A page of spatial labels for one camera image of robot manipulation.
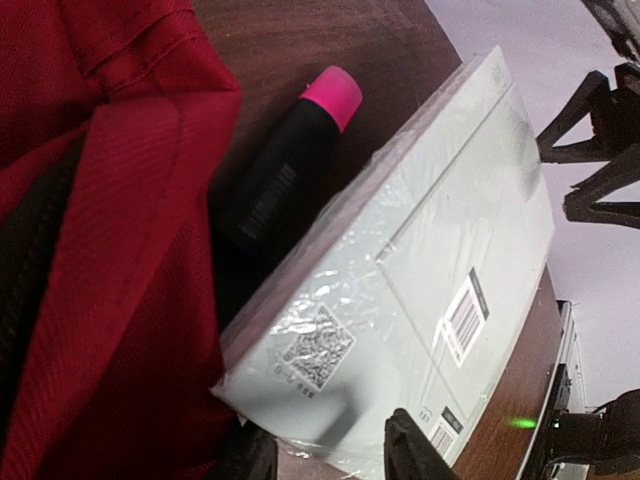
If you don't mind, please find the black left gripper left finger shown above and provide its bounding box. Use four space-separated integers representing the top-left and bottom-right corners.
209 424 278 480

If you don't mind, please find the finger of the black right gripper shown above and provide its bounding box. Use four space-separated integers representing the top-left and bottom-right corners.
563 149 639 230
535 62 640 166

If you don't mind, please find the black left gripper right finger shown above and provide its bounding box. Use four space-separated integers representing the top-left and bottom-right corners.
384 408 456 480

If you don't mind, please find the grey shrink-wrapped book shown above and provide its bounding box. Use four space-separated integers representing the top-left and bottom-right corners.
212 48 554 479

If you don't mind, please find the red backpack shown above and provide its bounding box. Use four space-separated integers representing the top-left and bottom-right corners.
1 1 241 479

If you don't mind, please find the black pink highlighter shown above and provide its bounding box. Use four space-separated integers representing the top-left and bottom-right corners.
211 66 363 258

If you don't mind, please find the front aluminium rail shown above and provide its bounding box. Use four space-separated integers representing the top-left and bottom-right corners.
516 300 589 479

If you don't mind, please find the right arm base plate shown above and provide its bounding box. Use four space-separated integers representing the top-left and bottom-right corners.
519 390 639 479

